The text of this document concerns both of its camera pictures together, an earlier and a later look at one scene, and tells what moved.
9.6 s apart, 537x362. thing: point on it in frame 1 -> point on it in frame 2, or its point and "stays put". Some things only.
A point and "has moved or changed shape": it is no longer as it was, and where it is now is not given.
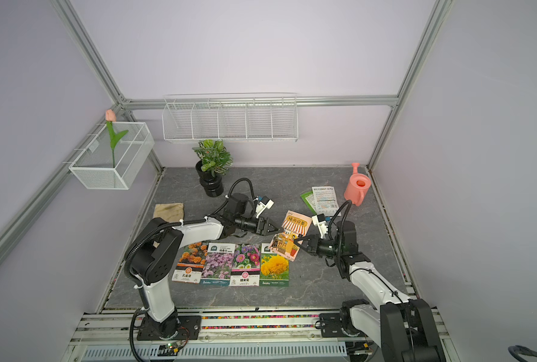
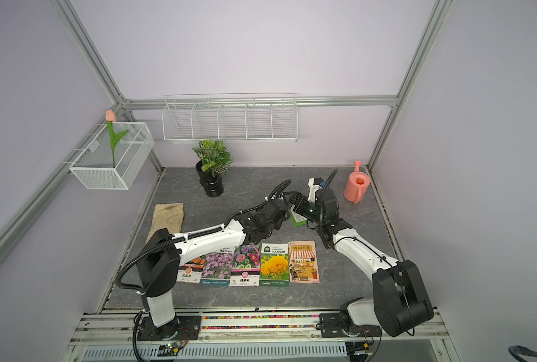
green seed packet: (308, 198) has moved or changed shape
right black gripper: (314, 243) -> (302, 200)
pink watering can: (357, 187) stays put
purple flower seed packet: (218, 265) stays put
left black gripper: (262, 228) -> (277, 226)
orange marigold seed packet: (190, 265) stays put
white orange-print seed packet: (294, 225) -> (303, 262)
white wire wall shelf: (231, 117) stays put
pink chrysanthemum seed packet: (246, 265) stays put
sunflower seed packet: (274, 268) stays put
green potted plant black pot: (216, 160) stays put
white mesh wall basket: (114, 158) stays put
